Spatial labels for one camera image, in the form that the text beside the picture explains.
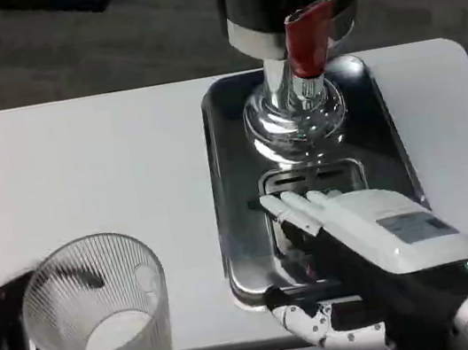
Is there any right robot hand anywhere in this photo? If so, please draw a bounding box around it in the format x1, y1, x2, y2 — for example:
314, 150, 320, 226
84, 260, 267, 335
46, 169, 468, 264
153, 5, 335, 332
246, 161, 468, 350

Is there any clear ribbed glass cup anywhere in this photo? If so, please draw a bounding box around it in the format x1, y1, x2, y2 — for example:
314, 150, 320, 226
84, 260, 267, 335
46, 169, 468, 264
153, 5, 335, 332
10, 223, 179, 350

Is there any steel drain grid insert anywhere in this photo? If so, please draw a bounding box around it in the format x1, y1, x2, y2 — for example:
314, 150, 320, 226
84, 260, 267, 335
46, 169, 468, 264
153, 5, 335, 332
254, 154, 380, 268

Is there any steel drip tray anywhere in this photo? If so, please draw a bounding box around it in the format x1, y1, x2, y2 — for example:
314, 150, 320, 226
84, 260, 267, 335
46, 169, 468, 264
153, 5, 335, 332
192, 44, 443, 316

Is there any red tap handle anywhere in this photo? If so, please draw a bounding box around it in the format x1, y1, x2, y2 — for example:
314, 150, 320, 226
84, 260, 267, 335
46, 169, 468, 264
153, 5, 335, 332
279, 0, 351, 82

